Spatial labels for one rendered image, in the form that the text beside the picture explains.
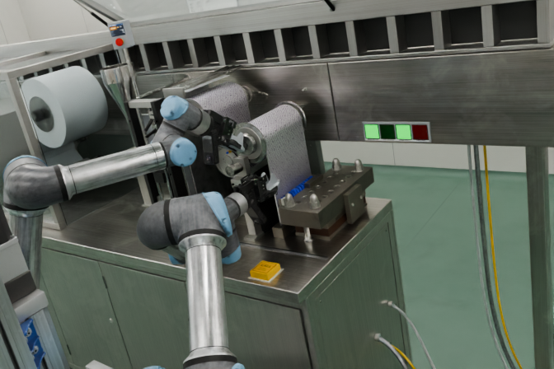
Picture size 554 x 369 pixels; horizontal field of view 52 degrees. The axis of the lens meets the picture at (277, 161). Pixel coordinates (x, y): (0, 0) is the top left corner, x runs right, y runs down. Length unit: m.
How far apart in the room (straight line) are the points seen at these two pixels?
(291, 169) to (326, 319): 0.54
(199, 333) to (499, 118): 1.13
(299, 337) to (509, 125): 0.92
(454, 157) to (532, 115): 2.80
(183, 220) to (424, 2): 1.01
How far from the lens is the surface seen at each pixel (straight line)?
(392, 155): 4.83
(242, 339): 2.03
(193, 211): 1.38
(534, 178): 2.11
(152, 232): 1.41
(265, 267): 1.81
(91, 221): 2.63
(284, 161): 2.01
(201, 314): 1.30
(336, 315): 1.92
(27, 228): 1.68
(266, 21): 2.19
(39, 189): 1.52
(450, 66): 1.89
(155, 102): 2.01
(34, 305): 1.31
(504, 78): 1.85
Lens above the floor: 1.80
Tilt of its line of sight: 19 degrees down
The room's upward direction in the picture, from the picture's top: 11 degrees counter-clockwise
